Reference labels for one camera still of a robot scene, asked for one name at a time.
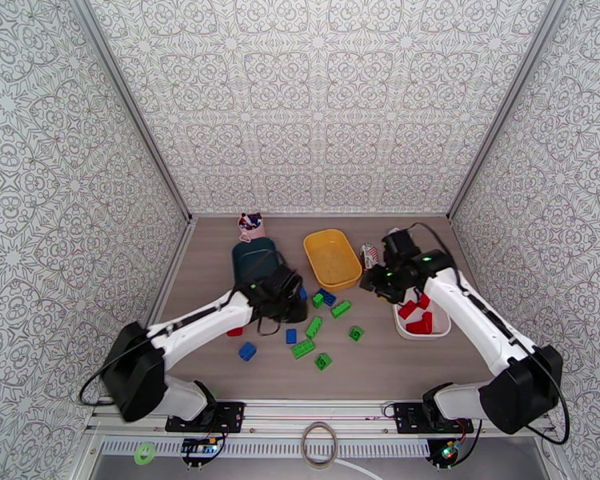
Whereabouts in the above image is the aluminium corner post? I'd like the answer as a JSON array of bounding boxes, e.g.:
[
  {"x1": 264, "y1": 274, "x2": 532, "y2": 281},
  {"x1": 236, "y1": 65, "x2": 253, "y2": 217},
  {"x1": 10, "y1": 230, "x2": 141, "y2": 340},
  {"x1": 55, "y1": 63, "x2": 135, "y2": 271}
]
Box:
[
  {"x1": 446, "y1": 0, "x2": 572, "y2": 221},
  {"x1": 66, "y1": 0, "x2": 195, "y2": 224}
]

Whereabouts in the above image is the slotted white cable duct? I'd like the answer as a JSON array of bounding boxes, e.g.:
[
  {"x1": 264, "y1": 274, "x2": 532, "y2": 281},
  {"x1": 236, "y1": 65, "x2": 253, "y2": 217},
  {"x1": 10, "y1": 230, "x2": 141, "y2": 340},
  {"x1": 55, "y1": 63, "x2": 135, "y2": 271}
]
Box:
[{"x1": 99, "y1": 439, "x2": 431, "y2": 460}]

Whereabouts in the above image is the pink cup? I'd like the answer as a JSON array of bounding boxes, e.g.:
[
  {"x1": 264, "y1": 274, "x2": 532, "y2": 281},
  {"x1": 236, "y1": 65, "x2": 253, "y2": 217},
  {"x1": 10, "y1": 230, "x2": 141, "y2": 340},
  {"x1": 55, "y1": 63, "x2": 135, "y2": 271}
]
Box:
[{"x1": 238, "y1": 211, "x2": 269, "y2": 244}]

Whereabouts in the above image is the yellow plastic container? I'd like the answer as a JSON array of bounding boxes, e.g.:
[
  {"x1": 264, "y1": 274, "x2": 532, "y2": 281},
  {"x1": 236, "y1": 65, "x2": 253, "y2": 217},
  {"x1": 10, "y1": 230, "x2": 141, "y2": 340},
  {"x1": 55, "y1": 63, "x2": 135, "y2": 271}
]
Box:
[{"x1": 302, "y1": 228, "x2": 363, "y2": 290}]

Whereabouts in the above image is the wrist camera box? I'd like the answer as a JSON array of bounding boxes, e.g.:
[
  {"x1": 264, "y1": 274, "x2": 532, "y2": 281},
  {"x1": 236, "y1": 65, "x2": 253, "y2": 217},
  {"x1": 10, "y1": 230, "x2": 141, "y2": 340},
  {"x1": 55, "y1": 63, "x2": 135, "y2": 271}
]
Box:
[
  {"x1": 269, "y1": 265, "x2": 304, "y2": 300},
  {"x1": 382, "y1": 229, "x2": 421, "y2": 260}
]

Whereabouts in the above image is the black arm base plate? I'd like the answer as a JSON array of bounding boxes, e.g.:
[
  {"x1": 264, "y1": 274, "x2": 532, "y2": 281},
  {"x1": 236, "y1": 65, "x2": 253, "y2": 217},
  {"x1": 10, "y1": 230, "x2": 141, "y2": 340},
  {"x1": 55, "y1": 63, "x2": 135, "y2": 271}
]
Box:
[
  {"x1": 394, "y1": 401, "x2": 475, "y2": 436},
  {"x1": 165, "y1": 401, "x2": 246, "y2": 434}
]

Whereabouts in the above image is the aluminium frame rail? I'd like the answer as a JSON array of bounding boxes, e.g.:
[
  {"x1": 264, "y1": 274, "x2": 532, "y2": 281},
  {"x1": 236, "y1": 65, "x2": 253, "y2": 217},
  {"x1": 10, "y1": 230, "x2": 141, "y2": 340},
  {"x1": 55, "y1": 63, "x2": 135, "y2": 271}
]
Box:
[{"x1": 85, "y1": 395, "x2": 556, "y2": 438}]

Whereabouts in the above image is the white plastic container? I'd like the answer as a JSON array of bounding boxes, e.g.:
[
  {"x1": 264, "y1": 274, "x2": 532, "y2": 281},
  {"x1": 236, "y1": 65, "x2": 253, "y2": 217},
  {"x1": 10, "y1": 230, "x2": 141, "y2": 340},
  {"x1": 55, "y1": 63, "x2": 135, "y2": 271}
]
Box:
[{"x1": 392, "y1": 287, "x2": 452, "y2": 341}]

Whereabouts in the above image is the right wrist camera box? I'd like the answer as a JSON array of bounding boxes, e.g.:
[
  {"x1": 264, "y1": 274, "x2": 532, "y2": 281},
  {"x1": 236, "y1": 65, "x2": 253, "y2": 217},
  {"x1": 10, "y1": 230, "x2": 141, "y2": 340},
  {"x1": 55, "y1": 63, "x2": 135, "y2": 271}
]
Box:
[{"x1": 382, "y1": 229, "x2": 421, "y2": 260}]

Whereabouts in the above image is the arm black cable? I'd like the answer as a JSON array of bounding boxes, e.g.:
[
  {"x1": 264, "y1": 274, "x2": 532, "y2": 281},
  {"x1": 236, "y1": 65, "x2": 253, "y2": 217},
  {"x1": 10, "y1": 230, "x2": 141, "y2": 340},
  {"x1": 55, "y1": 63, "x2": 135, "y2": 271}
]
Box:
[
  {"x1": 402, "y1": 222, "x2": 572, "y2": 446},
  {"x1": 78, "y1": 248, "x2": 301, "y2": 407}
]

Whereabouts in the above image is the beige tape ring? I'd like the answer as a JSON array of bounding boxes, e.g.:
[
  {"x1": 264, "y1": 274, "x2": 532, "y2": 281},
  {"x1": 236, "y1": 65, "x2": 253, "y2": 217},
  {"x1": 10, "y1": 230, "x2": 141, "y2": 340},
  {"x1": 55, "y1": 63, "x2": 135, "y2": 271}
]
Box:
[{"x1": 299, "y1": 421, "x2": 339, "y2": 469}]

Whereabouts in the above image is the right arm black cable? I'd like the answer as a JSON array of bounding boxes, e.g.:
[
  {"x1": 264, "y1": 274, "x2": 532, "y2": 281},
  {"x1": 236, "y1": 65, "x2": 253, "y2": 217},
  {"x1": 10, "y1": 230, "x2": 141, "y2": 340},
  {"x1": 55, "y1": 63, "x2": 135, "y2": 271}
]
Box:
[{"x1": 402, "y1": 222, "x2": 572, "y2": 446}]

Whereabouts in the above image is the green tape roll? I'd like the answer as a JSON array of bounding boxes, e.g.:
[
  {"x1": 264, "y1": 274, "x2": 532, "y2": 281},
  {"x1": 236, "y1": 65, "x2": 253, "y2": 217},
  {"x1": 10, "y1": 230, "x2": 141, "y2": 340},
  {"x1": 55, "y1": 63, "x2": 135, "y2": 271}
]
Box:
[{"x1": 134, "y1": 442, "x2": 158, "y2": 466}]

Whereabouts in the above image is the white hose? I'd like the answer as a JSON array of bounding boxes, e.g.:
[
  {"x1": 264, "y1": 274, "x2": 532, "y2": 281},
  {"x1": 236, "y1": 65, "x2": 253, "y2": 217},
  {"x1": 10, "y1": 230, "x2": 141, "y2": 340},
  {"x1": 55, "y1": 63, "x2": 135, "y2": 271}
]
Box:
[{"x1": 330, "y1": 458, "x2": 383, "y2": 480}]

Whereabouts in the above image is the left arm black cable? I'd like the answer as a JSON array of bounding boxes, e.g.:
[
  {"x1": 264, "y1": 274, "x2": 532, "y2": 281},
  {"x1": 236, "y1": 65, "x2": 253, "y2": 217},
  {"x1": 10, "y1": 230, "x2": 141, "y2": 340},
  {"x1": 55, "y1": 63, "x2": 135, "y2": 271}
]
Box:
[{"x1": 78, "y1": 248, "x2": 301, "y2": 407}]

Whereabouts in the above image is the dark teal plastic container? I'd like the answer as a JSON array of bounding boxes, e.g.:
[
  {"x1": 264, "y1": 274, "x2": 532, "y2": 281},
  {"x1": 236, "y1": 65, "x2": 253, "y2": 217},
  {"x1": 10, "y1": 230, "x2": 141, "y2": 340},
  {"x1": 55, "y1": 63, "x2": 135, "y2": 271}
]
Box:
[{"x1": 231, "y1": 237, "x2": 283, "y2": 290}]

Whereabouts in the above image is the striped snack packet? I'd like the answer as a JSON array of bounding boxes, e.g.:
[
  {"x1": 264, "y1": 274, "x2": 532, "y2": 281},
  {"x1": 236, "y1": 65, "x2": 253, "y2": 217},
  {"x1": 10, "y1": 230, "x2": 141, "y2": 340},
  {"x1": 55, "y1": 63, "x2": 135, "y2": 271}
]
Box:
[{"x1": 361, "y1": 243, "x2": 384, "y2": 270}]

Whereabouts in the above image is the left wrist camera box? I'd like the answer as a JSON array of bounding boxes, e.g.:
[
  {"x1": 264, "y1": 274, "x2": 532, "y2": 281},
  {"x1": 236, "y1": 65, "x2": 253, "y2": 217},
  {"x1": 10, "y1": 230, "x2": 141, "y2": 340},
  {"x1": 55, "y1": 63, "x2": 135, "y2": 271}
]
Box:
[{"x1": 269, "y1": 265, "x2": 304, "y2": 300}]

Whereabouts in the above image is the thin black power wire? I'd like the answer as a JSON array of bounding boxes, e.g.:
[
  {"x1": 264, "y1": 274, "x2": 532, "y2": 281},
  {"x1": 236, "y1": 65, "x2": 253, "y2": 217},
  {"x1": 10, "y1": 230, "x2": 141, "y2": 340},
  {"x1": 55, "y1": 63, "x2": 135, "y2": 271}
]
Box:
[
  {"x1": 430, "y1": 410, "x2": 487, "y2": 469},
  {"x1": 182, "y1": 421, "x2": 230, "y2": 467}
]

